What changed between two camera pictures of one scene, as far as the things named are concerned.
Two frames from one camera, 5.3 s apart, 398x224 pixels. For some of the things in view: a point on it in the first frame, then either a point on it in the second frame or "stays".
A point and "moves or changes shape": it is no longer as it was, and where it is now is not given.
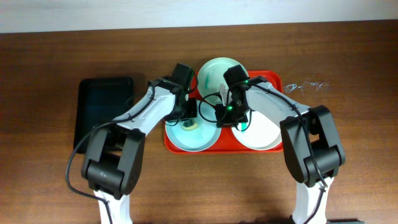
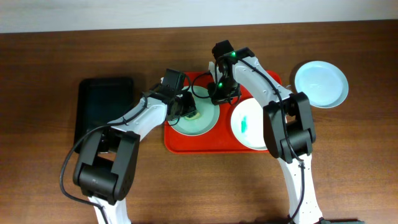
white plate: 261,134 stays
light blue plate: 195,134 -> 326,84
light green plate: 211,75 -> 208,111
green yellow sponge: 189,124 moves or changes shape
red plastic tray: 227,142 stays
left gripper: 185,112 stays
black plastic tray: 99,101 stays
